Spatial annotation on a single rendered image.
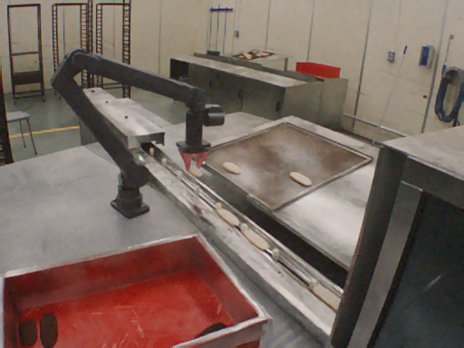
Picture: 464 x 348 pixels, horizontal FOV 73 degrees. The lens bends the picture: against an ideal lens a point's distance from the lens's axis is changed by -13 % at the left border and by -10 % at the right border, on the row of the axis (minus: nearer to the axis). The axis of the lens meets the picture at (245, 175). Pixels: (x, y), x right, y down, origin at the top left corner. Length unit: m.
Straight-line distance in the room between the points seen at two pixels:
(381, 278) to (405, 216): 0.08
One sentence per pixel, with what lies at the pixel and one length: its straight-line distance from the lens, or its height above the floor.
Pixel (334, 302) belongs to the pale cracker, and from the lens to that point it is 0.82.
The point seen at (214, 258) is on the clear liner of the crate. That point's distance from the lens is 0.79.
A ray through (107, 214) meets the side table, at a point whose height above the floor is 0.82.
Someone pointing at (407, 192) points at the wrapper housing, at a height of 1.27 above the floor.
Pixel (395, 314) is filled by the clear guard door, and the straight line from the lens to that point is 0.43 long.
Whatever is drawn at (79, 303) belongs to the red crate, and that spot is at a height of 0.82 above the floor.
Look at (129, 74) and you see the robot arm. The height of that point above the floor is 1.25.
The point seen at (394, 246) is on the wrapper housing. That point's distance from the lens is 0.39.
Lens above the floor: 1.40
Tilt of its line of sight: 24 degrees down
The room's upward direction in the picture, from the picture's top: 5 degrees clockwise
